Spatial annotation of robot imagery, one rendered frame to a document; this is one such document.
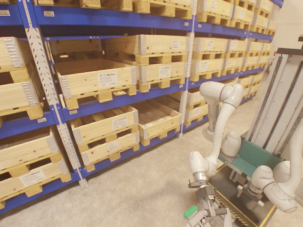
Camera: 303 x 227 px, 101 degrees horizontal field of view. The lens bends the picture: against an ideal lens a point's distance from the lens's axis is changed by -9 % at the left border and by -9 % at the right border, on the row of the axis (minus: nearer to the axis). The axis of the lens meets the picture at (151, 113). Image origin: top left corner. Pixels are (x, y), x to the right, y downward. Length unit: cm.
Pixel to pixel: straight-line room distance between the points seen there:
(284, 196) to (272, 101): 75
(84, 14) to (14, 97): 93
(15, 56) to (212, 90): 153
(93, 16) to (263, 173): 185
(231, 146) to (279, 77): 70
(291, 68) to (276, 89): 18
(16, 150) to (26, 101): 50
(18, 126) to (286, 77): 234
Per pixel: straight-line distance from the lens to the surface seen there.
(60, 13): 156
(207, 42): 259
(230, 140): 152
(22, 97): 155
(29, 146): 176
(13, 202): 233
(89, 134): 176
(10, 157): 184
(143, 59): 176
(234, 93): 111
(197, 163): 100
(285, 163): 147
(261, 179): 120
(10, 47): 149
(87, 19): 159
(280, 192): 116
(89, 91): 157
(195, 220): 91
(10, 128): 174
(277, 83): 144
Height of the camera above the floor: 178
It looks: 28 degrees down
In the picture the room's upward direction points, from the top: straight up
